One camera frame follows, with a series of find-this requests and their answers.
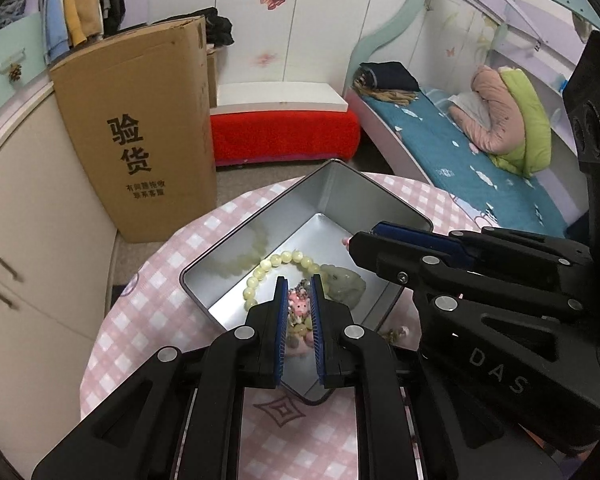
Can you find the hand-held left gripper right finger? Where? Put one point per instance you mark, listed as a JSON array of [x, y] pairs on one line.
[[317, 330]]

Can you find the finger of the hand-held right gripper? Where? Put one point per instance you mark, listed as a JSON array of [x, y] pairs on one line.
[[415, 234], [380, 255]]

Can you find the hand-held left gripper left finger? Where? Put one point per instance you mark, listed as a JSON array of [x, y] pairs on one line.
[[281, 330]]

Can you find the grey metal tin box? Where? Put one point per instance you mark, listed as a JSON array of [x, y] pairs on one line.
[[340, 195]]

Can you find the small floral jewelry piece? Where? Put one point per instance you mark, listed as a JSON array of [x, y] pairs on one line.
[[395, 334]]

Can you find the blue printed bed sheet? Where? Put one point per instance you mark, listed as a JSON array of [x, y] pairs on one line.
[[455, 160]]

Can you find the white pillow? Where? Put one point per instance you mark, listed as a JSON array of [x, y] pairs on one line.
[[472, 105]]

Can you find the red upholstered bench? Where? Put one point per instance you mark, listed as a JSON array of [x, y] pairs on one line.
[[280, 135]]

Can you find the stack of folded dark clothes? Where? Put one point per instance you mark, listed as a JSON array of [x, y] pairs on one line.
[[390, 77]]

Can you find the pink and green quilt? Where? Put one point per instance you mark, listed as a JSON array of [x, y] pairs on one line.
[[525, 110]]

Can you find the white board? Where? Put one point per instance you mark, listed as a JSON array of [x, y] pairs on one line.
[[280, 94]]

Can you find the small blue shelf item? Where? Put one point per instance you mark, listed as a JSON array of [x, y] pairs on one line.
[[562, 85]]

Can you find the teal bunk bed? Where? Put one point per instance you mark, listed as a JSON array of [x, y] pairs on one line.
[[385, 25]]

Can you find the pale pink flower sticker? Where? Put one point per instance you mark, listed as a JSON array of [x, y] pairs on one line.
[[265, 57]]

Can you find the white wardrobe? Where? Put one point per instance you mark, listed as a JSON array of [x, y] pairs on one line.
[[305, 25]]

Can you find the large cardboard box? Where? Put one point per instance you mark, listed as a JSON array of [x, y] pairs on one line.
[[130, 110]]

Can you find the beige cabinet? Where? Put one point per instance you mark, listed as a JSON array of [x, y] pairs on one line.
[[40, 210]]

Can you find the black clothes pile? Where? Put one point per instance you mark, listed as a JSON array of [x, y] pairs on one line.
[[220, 27]]

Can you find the pine cone ornament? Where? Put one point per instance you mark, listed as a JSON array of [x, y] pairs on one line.
[[15, 73]]

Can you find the yellow hanging jacket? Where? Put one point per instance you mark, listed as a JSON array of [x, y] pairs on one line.
[[82, 10]]

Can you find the light blue hanging jacket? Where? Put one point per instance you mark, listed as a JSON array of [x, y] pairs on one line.
[[55, 20]]

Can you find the teal drawer unit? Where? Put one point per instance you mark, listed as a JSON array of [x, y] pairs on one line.
[[30, 30]]

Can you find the folded jeans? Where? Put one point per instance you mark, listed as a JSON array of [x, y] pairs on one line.
[[10, 15]]

